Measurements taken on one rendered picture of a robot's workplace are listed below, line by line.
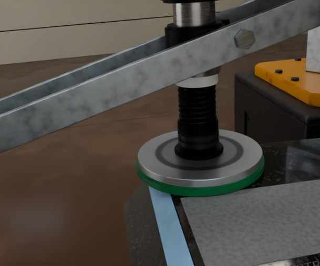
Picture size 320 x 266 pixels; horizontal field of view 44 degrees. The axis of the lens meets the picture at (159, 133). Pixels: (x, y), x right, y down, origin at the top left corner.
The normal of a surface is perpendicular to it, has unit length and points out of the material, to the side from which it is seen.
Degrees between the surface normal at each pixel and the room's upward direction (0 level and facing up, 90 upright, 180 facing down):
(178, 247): 44
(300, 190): 0
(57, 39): 90
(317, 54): 90
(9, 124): 90
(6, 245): 0
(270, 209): 0
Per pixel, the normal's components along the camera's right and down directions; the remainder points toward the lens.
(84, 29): 0.18, 0.35
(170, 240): -0.74, -0.58
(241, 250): -0.07, -0.93
